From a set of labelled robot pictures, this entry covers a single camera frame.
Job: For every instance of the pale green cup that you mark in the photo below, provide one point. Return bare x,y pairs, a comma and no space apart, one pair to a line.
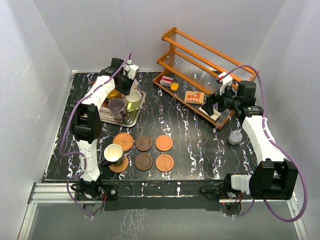
133,100

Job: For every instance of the yellow cup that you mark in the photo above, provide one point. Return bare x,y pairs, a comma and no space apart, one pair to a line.
114,94

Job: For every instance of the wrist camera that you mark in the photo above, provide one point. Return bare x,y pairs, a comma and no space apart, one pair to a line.
224,79
130,70

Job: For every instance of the red white small box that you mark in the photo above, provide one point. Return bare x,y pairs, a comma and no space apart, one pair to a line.
166,81

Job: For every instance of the dark wood coaster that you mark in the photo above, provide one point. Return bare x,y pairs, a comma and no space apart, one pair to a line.
143,143
143,162

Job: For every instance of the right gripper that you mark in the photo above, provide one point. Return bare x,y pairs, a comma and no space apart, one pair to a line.
212,100

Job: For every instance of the wooden shelf rack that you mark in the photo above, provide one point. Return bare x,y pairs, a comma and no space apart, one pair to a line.
196,66

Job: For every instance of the white stapler box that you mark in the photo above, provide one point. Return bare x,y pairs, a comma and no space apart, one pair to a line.
214,117

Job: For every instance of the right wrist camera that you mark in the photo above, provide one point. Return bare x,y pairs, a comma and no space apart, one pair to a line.
224,79

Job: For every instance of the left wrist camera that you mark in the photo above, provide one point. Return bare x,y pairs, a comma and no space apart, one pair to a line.
130,70

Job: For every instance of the small orange box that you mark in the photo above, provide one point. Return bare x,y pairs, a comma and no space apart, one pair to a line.
174,86

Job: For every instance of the black cup white inside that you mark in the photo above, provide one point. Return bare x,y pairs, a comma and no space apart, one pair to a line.
113,155

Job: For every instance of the pink cup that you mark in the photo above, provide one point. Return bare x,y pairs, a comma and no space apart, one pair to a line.
135,85

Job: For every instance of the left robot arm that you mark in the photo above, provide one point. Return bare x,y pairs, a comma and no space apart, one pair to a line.
85,121

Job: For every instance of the orange spiral notebook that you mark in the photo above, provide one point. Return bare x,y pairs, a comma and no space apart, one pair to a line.
194,97

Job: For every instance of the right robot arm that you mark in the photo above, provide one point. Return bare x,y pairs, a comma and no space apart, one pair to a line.
275,176

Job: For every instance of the light wood coaster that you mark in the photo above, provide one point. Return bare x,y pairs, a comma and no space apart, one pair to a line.
164,163
164,143

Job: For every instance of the woven rattan coaster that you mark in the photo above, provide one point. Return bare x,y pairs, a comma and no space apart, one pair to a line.
120,167
125,140

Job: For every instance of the purple cup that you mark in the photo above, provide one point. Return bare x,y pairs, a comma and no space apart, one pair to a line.
117,108

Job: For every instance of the metal tray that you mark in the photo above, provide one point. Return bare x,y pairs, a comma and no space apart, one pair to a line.
129,121

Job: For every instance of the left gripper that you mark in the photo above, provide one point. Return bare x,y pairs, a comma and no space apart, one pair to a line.
127,91

